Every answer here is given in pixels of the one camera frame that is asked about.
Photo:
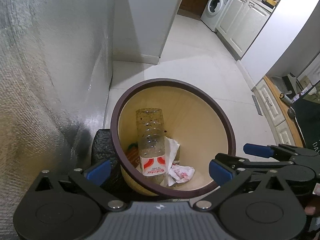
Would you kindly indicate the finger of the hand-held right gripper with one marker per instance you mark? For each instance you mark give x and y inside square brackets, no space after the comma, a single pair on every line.
[257,150]
[262,164]

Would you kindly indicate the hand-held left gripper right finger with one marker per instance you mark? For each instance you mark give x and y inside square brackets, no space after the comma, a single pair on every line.
[220,173]

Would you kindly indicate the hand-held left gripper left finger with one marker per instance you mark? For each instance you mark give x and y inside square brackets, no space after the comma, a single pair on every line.
[98,173]

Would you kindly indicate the snack wrapper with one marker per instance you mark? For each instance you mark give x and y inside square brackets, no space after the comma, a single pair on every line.
[132,157]

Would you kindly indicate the white tissue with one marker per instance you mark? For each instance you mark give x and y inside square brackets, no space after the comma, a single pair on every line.
[173,152]

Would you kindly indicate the yellow bin with brown rim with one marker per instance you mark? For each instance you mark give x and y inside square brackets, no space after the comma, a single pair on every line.
[200,120]

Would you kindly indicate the clear plastic bottle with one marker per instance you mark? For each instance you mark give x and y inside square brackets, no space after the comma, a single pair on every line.
[151,140]

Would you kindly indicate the person's right hand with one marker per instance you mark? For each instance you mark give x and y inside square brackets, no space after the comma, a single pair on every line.
[310,210]

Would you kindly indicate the black foam block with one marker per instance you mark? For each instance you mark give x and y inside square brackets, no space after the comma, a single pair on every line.
[102,150]

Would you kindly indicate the silver spray can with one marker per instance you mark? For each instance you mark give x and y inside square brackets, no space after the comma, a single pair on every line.
[285,98]

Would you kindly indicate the silver foil sheet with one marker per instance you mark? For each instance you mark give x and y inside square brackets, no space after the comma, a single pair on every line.
[42,67]

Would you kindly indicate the white lower kitchen cabinets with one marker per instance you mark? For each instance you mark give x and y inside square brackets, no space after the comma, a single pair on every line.
[243,23]

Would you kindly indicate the white washing machine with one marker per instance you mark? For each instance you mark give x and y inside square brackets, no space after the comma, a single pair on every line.
[216,5]

